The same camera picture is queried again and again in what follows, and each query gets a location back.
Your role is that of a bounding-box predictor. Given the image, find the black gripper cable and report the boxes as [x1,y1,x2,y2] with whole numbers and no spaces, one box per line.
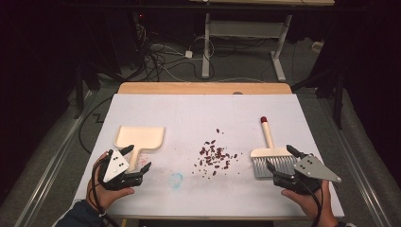
[294,176,325,227]
[90,157,122,227]

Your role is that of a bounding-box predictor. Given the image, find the aluminium floor rail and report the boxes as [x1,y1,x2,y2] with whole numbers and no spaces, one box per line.
[21,90,97,227]
[311,96,393,227]

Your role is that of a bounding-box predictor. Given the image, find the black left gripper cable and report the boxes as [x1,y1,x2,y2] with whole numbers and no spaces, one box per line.
[90,157,122,227]

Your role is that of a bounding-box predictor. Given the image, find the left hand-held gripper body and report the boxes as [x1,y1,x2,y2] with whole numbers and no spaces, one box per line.
[97,148,145,191]

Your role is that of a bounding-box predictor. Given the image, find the white table cover sheet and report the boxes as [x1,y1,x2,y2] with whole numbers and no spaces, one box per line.
[74,93,345,219]

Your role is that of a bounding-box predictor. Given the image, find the wooden table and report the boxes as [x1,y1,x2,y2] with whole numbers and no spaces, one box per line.
[117,81,293,96]

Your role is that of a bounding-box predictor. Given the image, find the white metal desk frame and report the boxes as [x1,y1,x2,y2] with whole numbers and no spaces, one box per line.
[188,0,336,82]

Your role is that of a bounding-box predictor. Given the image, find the black metal stand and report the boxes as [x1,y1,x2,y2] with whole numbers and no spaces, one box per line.
[291,61,345,131]
[73,61,102,120]

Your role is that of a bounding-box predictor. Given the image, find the person's right hand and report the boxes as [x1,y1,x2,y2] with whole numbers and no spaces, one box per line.
[281,179,340,227]

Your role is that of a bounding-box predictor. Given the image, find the bundle of floor cables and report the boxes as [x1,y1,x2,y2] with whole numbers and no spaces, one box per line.
[135,23,217,83]

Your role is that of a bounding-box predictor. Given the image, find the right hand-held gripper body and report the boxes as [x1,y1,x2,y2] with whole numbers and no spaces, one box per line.
[272,153,342,195]

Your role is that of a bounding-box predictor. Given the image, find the person's left hand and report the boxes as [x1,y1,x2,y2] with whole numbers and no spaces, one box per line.
[85,151,136,212]

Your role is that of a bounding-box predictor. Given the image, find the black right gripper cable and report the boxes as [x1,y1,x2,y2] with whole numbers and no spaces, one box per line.
[294,176,325,227]

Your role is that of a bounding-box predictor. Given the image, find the cream plastic dustpan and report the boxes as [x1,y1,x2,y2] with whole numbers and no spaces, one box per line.
[113,125,166,173]

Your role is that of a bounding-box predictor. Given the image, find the black floor cable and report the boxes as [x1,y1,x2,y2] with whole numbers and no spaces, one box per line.
[78,94,115,156]

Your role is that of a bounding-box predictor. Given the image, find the pile of red beans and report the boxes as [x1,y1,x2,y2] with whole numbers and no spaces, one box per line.
[192,128,244,180]

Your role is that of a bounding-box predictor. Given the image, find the cream brush with grey bristles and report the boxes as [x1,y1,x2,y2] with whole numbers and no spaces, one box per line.
[250,115,299,180]

